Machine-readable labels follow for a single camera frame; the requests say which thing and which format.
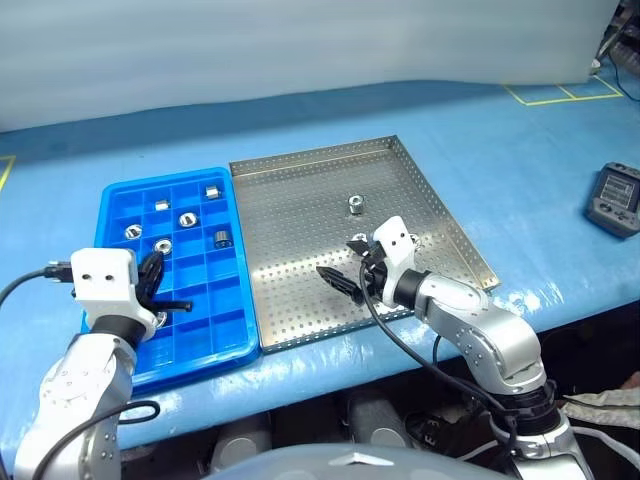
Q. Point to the dark equipment pile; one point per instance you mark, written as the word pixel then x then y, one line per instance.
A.
pixel 627 45

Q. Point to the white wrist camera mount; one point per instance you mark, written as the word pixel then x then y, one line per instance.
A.
pixel 397 245
pixel 102 275

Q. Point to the silver robot torso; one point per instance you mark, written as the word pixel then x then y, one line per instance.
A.
pixel 350 465

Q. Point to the black printed fabric piece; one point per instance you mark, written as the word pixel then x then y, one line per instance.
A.
pixel 450 435

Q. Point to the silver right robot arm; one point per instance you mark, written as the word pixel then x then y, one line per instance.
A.
pixel 495 335

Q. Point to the perforated steel tray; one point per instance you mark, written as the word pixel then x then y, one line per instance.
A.
pixel 300 220

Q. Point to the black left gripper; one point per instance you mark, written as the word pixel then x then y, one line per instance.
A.
pixel 144 287

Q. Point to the grey handheld controller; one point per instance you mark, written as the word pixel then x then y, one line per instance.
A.
pixel 614 200

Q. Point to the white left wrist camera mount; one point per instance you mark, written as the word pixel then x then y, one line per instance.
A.
pixel 102 275

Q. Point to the white corrugated backdrop sheet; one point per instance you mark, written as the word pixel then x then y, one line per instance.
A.
pixel 300 45

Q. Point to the blue plastic compartment tray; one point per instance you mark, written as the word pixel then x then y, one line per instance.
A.
pixel 220 310

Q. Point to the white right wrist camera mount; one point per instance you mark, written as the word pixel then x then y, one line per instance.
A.
pixel 397 245

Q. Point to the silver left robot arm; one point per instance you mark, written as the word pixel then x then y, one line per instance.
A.
pixel 75 380

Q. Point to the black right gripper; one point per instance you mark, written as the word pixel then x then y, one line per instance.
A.
pixel 375 275

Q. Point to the camouflage cloth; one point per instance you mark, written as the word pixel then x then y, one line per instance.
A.
pixel 607 407

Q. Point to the grey rounded cylinder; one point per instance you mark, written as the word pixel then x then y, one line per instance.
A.
pixel 377 420
pixel 240 447

